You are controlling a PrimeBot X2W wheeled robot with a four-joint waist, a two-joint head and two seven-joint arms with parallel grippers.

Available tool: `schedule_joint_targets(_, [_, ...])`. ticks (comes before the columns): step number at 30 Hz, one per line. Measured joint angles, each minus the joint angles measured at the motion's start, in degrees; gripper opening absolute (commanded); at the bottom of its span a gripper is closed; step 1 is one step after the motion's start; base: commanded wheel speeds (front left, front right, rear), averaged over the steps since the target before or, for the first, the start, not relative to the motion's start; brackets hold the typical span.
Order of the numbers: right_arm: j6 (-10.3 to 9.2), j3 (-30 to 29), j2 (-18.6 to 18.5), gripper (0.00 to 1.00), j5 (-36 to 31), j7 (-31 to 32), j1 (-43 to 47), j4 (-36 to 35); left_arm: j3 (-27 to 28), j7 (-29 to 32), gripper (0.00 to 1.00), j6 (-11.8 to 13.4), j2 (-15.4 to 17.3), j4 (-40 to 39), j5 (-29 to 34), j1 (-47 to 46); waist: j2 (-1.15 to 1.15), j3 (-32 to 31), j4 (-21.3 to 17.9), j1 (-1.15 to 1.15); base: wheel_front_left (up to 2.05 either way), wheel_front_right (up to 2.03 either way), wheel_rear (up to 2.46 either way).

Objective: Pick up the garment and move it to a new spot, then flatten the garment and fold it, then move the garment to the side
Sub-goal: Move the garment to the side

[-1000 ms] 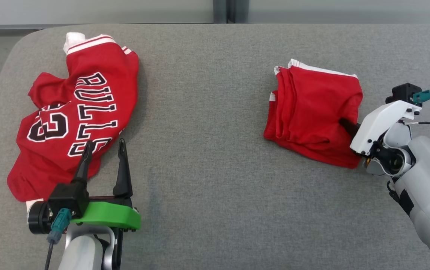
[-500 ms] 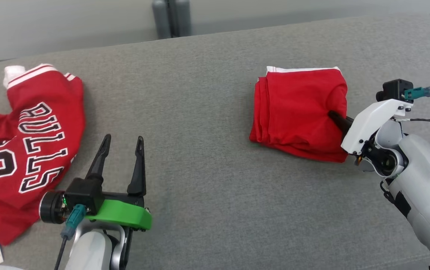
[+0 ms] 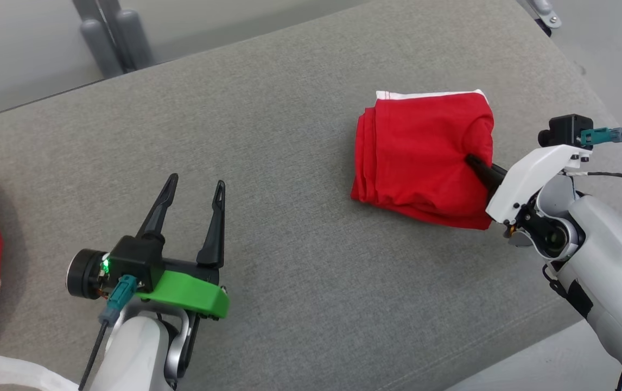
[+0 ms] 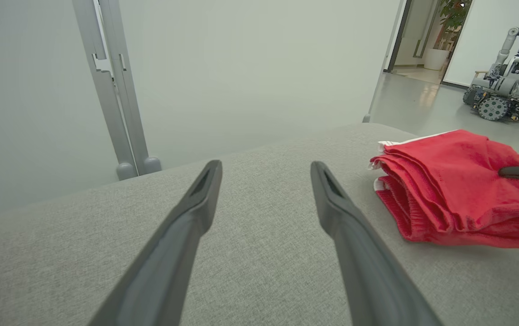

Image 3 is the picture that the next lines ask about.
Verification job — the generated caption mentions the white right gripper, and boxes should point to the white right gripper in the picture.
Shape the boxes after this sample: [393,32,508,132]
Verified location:
[466,144,593,224]

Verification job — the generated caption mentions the red shorts with white trim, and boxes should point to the red shorts with white trim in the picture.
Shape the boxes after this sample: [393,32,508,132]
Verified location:
[351,90,495,230]

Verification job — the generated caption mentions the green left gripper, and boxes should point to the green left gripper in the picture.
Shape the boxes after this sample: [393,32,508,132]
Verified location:
[136,174,230,320]

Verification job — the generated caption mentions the black left cable teal plug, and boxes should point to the black left cable teal plug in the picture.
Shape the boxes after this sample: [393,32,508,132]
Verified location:
[78,275,139,391]

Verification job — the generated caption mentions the grey metal frame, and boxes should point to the grey metal frame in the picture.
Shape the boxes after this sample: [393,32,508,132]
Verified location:
[523,0,562,29]

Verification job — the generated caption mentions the white fabric strip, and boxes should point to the white fabric strip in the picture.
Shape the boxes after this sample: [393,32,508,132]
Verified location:
[0,355,81,391]

